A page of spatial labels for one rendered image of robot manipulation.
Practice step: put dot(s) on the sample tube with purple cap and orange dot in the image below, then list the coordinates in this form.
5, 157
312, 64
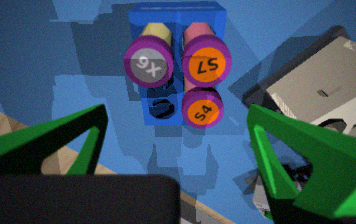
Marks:
206, 60
201, 107

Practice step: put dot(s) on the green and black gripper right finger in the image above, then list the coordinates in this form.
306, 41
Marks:
330, 191

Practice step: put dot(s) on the blue flat mat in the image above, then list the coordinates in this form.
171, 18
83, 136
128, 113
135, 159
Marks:
58, 57

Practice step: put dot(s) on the blue tube rack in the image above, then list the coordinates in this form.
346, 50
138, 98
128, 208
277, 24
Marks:
163, 105

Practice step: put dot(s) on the grey button housing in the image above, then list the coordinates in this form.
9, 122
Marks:
259, 198

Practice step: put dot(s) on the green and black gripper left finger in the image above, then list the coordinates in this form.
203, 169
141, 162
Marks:
23, 151

